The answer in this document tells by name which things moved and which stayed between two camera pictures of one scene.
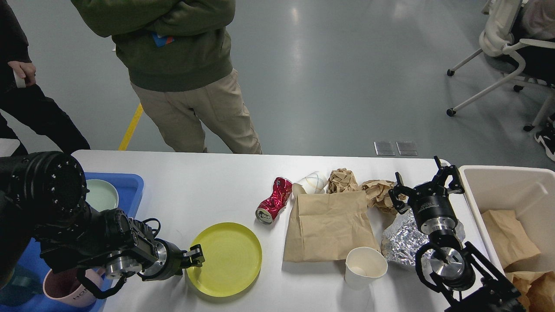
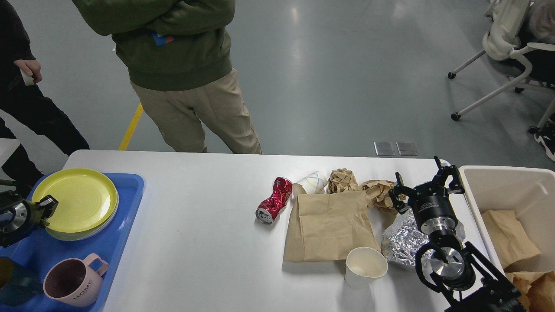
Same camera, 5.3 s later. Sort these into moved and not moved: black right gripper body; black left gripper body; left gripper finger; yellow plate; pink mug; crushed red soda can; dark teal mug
Moved: left gripper finger; black left gripper body; yellow plate
Not moved: dark teal mug; pink mug; black right gripper body; crushed red soda can
